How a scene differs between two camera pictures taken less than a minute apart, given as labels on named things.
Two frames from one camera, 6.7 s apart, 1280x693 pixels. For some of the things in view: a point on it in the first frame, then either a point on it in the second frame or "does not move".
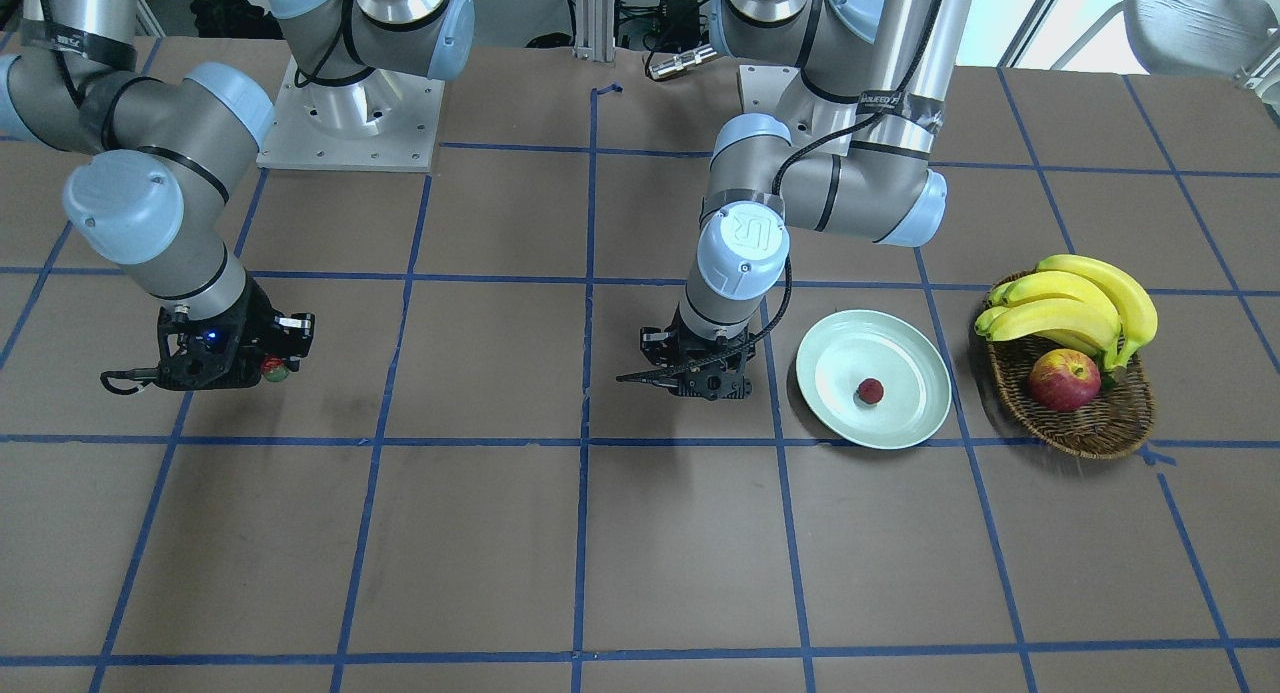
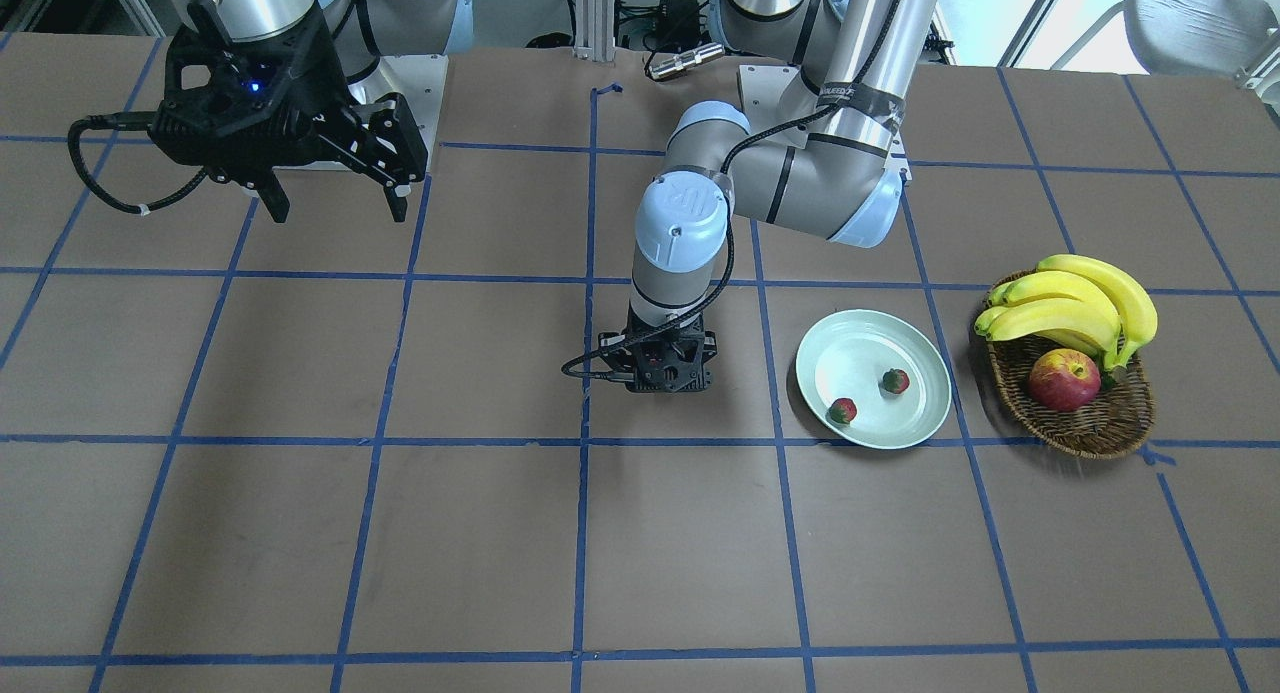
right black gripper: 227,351 -> 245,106
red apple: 1064,380 does not move
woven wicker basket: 1118,418 does not move
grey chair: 1192,25 does not move
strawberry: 871,390 -> 843,410
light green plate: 841,349 does not move
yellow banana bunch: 1075,301 does not move
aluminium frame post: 595,16 does not move
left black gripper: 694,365 -> 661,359
